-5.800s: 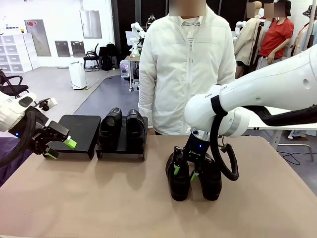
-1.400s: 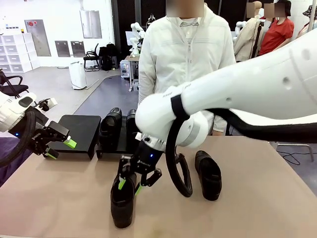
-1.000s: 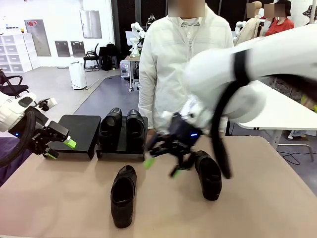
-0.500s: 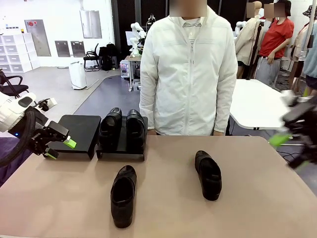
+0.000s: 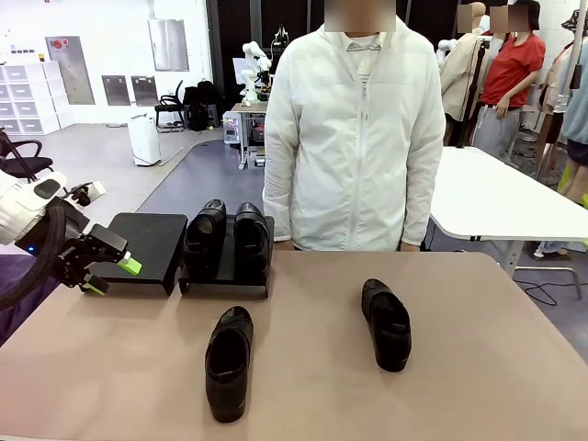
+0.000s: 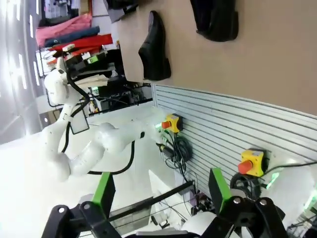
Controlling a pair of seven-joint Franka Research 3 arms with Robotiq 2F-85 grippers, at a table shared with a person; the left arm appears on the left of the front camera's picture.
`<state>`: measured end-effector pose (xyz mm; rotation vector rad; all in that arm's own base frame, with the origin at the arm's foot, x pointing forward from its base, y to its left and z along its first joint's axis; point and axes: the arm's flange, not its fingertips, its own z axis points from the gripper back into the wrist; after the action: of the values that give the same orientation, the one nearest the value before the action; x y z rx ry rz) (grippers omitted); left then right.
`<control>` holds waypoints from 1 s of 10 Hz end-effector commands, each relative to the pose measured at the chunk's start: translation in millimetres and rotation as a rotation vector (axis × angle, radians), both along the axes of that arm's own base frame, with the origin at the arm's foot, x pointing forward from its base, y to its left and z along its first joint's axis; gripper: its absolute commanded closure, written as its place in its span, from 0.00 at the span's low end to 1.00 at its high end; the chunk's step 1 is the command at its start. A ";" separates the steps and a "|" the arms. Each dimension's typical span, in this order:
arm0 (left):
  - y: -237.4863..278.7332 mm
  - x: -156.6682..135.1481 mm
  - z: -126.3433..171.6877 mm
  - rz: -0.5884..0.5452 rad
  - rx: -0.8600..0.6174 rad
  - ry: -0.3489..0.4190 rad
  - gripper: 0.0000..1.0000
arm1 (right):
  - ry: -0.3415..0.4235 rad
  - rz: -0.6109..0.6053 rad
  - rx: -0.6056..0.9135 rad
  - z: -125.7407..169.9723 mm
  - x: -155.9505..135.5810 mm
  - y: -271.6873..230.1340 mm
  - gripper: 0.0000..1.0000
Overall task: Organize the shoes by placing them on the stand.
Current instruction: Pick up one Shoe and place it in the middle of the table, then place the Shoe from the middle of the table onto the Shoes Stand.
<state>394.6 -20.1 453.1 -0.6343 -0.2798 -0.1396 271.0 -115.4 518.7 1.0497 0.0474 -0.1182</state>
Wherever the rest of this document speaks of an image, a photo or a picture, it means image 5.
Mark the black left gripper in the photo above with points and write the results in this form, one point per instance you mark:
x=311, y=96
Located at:
x=87, y=252

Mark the black leather dress shoe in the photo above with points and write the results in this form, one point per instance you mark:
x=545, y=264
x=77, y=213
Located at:
x=250, y=239
x=388, y=326
x=204, y=239
x=229, y=363

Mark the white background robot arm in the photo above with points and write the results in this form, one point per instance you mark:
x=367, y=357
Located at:
x=445, y=46
x=250, y=48

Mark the person's right forearm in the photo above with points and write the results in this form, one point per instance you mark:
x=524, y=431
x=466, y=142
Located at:
x=278, y=202

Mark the person's left forearm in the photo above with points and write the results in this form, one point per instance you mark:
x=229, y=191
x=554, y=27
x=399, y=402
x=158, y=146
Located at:
x=420, y=202

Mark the black shoe stand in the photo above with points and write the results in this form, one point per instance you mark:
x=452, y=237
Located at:
x=225, y=284
x=147, y=243

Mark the person's left hand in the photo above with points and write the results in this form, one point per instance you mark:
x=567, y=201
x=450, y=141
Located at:
x=409, y=248

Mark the purple cloth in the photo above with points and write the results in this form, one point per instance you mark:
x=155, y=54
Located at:
x=9, y=275

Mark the white air purifier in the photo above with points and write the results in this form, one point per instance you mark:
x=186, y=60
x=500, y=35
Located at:
x=143, y=140

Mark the black folding chair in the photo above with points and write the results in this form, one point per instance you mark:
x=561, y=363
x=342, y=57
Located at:
x=27, y=163

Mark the black office chair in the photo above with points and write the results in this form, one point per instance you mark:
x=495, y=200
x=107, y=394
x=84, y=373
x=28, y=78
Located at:
x=169, y=108

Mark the black bag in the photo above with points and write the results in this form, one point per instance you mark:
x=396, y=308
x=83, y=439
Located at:
x=196, y=115

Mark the computer case with lights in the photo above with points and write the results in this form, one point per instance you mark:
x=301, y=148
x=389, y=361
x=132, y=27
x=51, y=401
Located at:
x=232, y=128

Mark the background robot desk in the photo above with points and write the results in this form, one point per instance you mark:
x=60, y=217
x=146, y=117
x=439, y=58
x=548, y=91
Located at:
x=245, y=138

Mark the white storage drawer cabinet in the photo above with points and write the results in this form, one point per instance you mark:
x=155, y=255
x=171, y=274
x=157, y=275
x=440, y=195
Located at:
x=27, y=98

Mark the black backpack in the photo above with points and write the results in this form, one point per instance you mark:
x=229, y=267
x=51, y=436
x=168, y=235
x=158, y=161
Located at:
x=207, y=92

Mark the grey fire cabinet door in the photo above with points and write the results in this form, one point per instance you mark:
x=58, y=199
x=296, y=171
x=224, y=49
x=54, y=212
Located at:
x=71, y=73

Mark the person's white jacket torso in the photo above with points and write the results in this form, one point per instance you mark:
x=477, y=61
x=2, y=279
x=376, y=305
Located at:
x=353, y=138

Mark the white table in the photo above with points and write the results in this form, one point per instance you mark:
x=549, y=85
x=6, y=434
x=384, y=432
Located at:
x=487, y=193

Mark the black tripod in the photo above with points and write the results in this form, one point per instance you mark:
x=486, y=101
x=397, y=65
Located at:
x=473, y=92

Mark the background person's jeans legs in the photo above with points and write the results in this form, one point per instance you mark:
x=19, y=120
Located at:
x=553, y=248

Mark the yellow-green garment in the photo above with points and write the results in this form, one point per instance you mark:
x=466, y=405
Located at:
x=567, y=179

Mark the beige hanging garment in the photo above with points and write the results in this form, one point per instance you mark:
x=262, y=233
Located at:
x=553, y=87

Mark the white clothes rack pole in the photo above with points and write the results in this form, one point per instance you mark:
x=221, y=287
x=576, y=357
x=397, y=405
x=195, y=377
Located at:
x=572, y=55

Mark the dark hat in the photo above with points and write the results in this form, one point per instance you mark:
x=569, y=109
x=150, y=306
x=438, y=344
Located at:
x=572, y=20

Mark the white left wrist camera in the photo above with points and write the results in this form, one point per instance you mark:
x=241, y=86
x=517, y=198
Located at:
x=96, y=189

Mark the small grey wall panel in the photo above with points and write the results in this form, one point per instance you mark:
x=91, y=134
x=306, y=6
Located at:
x=144, y=91
x=116, y=90

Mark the tall metal wall panel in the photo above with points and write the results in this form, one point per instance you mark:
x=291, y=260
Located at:
x=168, y=46

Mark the wall switch row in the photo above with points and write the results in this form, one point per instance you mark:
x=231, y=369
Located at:
x=22, y=48

